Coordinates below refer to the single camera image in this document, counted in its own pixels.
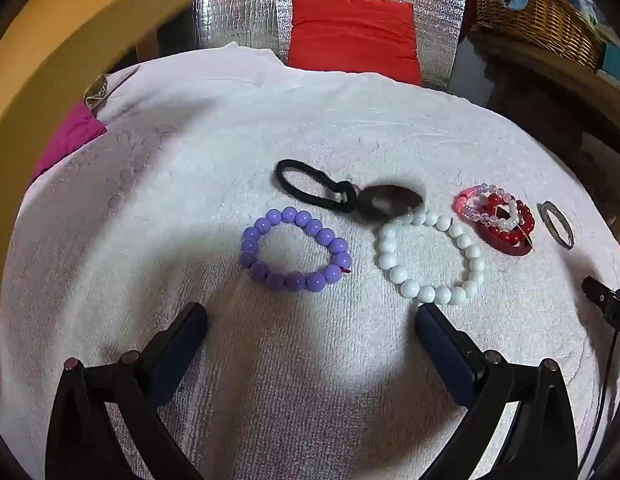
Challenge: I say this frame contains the wicker basket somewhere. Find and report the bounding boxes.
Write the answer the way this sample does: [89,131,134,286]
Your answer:
[470,0,608,73]

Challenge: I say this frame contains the wooden side table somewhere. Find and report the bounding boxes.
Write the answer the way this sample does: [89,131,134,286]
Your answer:
[465,30,620,241]

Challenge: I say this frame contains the black cable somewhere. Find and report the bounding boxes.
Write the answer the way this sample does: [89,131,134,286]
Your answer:
[577,332,620,480]

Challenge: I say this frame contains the teal box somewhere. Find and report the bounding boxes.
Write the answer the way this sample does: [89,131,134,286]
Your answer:
[600,40,620,78]

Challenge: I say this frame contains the magenta cloth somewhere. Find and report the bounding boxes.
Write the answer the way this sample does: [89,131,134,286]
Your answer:
[32,102,108,181]

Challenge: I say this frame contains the silver foil sheet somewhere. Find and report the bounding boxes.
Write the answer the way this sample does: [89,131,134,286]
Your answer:
[192,0,470,92]

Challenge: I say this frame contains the yellow curved wooden frame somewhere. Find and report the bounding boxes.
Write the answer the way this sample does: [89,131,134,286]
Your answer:
[0,0,205,211]

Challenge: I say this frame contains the pink bead bracelet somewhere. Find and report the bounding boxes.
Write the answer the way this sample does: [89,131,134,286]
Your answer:
[455,186,490,218]

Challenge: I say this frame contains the white towel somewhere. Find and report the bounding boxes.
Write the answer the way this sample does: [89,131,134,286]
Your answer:
[0,42,620,480]

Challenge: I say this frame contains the small brown ornament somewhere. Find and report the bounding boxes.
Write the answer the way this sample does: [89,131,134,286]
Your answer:
[84,74,111,111]

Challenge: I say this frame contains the red bead bracelet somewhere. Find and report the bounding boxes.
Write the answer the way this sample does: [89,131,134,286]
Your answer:
[477,192,536,246]

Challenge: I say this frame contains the black hair tie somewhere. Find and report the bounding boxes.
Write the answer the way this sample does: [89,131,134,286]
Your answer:
[275,159,359,213]

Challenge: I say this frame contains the dark red bangle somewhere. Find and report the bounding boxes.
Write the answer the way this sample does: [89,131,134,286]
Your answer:
[472,220,535,257]

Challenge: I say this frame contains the silver bangle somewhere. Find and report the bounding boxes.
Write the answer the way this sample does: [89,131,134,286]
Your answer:
[538,200,575,251]

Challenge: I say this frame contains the clear bead bracelet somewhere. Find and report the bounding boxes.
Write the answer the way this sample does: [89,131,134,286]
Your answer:
[465,183,520,231]

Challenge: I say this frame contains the dark brown ring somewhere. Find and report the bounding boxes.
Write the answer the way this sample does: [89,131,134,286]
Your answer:
[357,185,425,223]

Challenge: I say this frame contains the red cushion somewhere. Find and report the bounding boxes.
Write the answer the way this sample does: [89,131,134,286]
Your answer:
[286,0,423,86]

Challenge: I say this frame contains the purple bead bracelet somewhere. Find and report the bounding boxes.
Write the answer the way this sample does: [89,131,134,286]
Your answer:
[240,206,354,292]

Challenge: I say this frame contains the white bead bracelet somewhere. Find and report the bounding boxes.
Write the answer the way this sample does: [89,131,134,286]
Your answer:
[377,210,485,306]

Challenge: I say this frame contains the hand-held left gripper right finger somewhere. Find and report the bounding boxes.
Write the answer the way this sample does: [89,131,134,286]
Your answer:
[414,302,580,480]

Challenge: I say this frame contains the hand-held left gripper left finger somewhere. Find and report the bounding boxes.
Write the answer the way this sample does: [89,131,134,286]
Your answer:
[45,301,209,480]

